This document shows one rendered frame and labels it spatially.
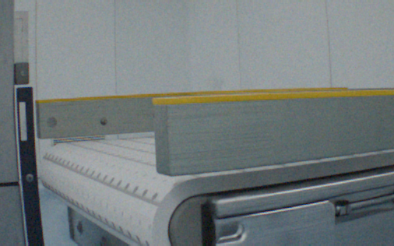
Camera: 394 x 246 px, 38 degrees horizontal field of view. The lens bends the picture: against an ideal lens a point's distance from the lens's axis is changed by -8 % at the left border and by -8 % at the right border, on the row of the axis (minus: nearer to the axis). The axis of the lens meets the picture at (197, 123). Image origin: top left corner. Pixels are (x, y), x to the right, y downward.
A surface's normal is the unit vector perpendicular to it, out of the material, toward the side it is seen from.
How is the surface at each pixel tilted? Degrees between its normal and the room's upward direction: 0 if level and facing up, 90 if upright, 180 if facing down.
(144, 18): 90
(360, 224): 90
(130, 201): 65
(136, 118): 90
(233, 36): 90
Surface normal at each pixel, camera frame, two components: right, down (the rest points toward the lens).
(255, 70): -0.82, 0.07
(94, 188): -0.82, -0.36
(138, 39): 0.58, 0.03
